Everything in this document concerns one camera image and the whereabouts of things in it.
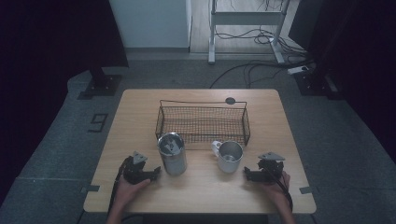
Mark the person's right hand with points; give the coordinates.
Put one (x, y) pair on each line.
(275, 189)

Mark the person's left hand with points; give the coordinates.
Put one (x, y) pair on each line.
(129, 191)

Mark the white cabinet panel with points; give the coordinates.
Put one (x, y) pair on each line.
(152, 23)

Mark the round black table grommet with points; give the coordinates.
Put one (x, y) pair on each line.
(230, 100)

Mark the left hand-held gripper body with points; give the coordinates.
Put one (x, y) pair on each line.
(135, 172)

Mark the white power strip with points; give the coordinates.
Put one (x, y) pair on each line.
(298, 69)

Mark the white desk frame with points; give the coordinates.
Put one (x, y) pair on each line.
(246, 18)

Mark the black stand base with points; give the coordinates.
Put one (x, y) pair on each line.
(316, 82)
(101, 85)

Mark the white steel mug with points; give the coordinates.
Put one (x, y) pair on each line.
(230, 158)

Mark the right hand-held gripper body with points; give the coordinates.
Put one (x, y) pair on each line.
(271, 169)

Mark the dark curtain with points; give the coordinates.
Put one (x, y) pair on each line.
(358, 62)
(46, 46)

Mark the steel tumbler with lid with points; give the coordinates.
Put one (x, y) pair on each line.
(172, 157)

